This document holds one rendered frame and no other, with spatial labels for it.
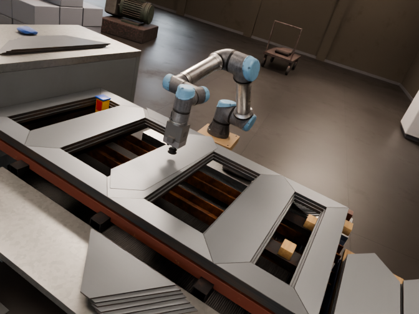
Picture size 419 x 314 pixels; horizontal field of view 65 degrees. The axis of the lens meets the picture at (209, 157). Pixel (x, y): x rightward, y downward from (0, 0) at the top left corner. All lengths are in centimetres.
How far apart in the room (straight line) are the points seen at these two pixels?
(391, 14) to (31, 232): 1177
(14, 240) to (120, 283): 38
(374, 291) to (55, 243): 107
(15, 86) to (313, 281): 155
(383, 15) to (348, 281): 1127
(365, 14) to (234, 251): 1137
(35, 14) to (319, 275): 397
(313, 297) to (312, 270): 11
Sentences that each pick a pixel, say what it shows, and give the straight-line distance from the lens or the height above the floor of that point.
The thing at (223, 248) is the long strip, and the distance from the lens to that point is 114.
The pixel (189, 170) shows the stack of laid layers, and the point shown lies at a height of 84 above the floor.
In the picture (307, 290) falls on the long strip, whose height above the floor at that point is 86.
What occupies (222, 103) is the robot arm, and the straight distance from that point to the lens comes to 207.
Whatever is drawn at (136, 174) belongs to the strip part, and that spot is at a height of 86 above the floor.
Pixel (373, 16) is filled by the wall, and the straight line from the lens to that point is 1220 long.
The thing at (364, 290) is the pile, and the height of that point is 85.
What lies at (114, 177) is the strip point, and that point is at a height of 86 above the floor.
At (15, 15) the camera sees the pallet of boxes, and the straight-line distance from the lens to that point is 467.
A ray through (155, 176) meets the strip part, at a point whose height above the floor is 86.
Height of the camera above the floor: 162
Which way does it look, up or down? 28 degrees down
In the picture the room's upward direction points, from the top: 16 degrees clockwise
